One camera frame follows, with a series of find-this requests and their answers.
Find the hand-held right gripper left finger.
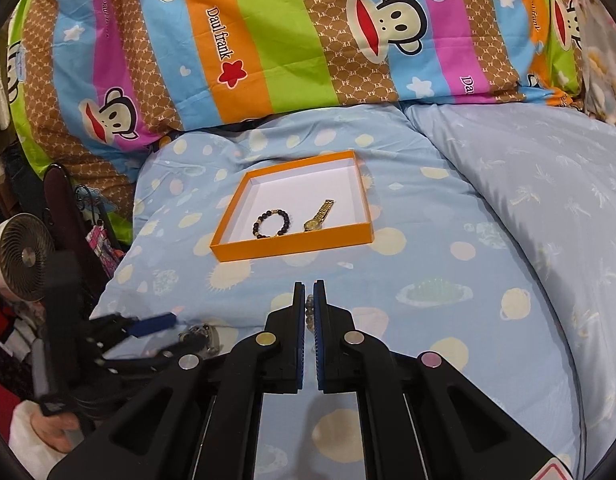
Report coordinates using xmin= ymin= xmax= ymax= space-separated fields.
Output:
xmin=47 ymin=281 xmax=307 ymax=480

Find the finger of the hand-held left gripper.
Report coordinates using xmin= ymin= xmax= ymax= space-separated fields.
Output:
xmin=88 ymin=311 xmax=179 ymax=346
xmin=95 ymin=337 xmax=209 ymax=378

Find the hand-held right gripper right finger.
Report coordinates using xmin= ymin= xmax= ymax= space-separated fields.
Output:
xmin=312 ymin=280 xmax=571 ymax=480

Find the silver wristwatch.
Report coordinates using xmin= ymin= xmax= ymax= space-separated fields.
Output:
xmin=177 ymin=323 xmax=224 ymax=357

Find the orange shallow box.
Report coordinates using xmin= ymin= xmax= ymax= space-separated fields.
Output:
xmin=209 ymin=150 xmax=375 ymax=264

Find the person's left hand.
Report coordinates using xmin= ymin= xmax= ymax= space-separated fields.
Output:
xmin=30 ymin=407 xmax=84 ymax=453

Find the red cloth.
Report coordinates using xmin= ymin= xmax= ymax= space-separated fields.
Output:
xmin=0 ymin=374 xmax=22 ymax=442

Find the colourful patterned pouch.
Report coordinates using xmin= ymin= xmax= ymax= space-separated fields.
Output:
xmin=87 ymin=226 xmax=115 ymax=282

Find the white desk fan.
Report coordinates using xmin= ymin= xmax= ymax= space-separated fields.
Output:
xmin=0 ymin=212 xmax=57 ymax=307

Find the gold wristwatch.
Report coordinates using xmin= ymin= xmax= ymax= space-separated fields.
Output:
xmin=302 ymin=198 xmax=338 ymax=234

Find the dark chair back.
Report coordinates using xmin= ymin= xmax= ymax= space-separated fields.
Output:
xmin=42 ymin=164 xmax=125 ymax=311

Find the blue planet print quilt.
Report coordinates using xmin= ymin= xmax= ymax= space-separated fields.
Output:
xmin=90 ymin=102 xmax=581 ymax=480

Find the white lace cloth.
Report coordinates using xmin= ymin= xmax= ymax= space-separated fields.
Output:
xmin=0 ymin=40 xmax=25 ymax=192

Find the pale blue palm-print pillow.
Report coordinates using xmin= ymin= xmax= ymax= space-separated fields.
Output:
xmin=403 ymin=101 xmax=616 ymax=461

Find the striped cartoon print blanket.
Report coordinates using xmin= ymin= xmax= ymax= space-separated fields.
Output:
xmin=8 ymin=0 xmax=589 ymax=213

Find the pale plush blanket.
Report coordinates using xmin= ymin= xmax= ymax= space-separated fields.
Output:
xmin=572 ymin=0 xmax=616 ymax=129

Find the black bead bracelet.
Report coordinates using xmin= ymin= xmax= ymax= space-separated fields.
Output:
xmin=252 ymin=208 xmax=293 ymax=240

